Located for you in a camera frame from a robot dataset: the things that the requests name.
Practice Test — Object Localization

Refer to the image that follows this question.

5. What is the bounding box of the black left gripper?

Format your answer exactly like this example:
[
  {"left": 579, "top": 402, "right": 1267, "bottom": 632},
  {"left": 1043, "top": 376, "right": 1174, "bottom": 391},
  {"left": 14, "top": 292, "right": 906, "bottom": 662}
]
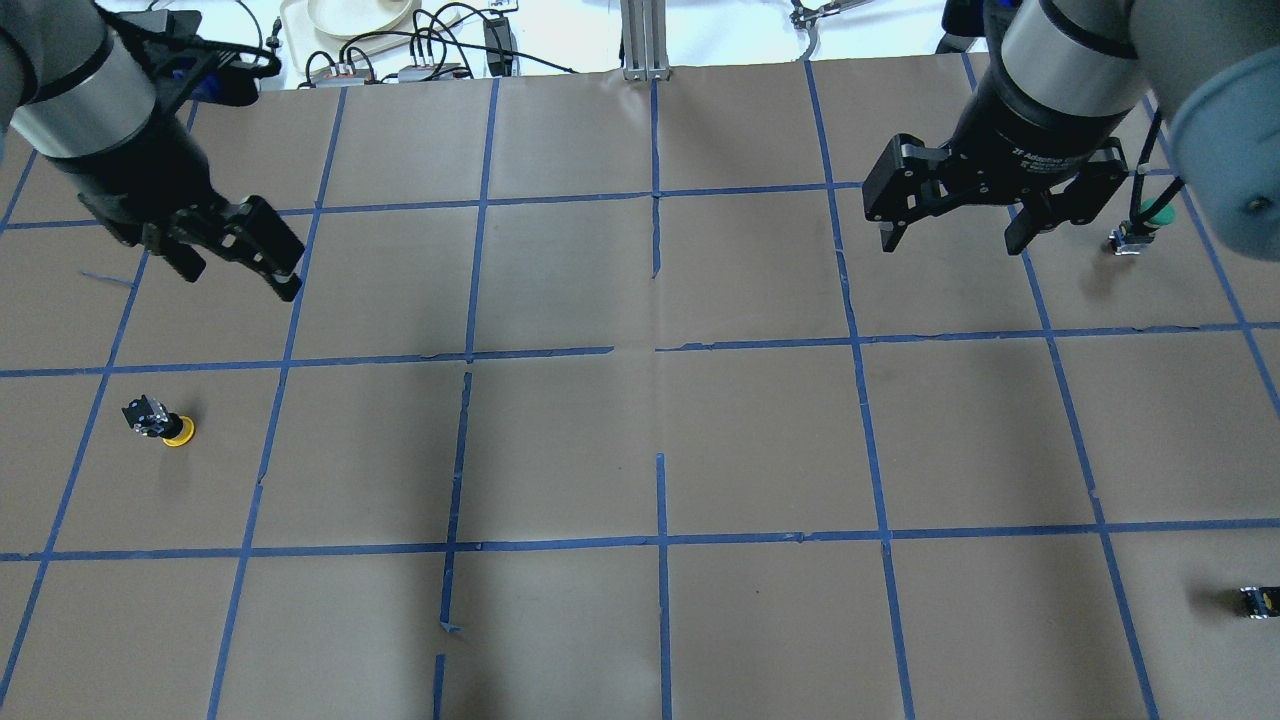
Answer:
[{"left": 60, "top": 111, "right": 305, "bottom": 302}]

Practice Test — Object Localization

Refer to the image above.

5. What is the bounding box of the black power adapter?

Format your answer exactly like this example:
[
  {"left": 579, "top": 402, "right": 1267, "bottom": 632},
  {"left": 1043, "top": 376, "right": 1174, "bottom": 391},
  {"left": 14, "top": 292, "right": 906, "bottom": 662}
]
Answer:
[{"left": 483, "top": 14, "right": 515, "bottom": 77}]

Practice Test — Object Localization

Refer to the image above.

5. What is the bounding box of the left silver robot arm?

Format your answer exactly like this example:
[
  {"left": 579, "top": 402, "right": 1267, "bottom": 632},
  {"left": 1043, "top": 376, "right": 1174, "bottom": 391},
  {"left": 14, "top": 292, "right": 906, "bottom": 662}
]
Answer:
[{"left": 3, "top": 1, "right": 305, "bottom": 302}]

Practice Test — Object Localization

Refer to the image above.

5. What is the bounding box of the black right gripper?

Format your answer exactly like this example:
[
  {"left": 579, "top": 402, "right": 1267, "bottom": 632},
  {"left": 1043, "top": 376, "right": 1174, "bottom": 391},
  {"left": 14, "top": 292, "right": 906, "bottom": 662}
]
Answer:
[{"left": 861, "top": 76, "right": 1128, "bottom": 256}]

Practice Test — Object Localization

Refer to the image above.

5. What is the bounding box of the yellow push button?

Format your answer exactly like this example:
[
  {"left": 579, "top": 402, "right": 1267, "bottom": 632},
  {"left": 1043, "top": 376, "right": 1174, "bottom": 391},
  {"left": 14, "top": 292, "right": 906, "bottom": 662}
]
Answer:
[{"left": 122, "top": 395, "right": 196, "bottom": 448}]

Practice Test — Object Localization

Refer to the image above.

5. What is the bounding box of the small black switch block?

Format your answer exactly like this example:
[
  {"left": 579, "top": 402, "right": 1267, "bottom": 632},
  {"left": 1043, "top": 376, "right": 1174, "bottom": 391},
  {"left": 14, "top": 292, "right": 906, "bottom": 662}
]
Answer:
[{"left": 1239, "top": 585, "right": 1280, "bottom": 619}]

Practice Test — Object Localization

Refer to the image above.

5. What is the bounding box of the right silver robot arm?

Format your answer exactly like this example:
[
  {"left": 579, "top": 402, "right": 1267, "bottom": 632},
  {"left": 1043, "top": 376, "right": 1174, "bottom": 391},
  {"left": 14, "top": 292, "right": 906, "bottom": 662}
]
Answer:
[{"left": 861, "top": 1, "right": 1277, "bottom": 261}]

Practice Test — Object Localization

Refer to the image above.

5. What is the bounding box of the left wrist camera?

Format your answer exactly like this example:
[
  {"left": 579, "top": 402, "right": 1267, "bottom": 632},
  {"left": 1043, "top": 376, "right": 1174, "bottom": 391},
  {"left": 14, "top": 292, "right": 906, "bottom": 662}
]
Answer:
[{"left": 108, "top": 9, "right": 282, "bottom": 110}]

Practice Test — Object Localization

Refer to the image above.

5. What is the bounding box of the beige plate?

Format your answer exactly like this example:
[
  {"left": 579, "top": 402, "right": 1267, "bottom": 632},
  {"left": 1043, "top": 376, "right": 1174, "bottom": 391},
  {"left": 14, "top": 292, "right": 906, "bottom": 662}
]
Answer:
[{"left": 303, "top": 0, "right": 421, "bottom": 40}]

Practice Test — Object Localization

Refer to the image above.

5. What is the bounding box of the green push button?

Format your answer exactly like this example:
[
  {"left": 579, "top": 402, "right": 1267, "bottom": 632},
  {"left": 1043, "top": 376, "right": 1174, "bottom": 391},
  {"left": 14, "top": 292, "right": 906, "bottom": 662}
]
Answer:
[{"left": 1107, "top": 199, "right": 1176, "bottom": 258}]

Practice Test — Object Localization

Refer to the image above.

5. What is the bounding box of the aluminium frame post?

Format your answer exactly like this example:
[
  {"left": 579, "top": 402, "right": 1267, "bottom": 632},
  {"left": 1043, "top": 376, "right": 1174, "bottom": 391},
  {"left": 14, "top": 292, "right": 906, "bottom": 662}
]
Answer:
[{"left": 620, "top": 0, "right": 671, "bottom": 82}]

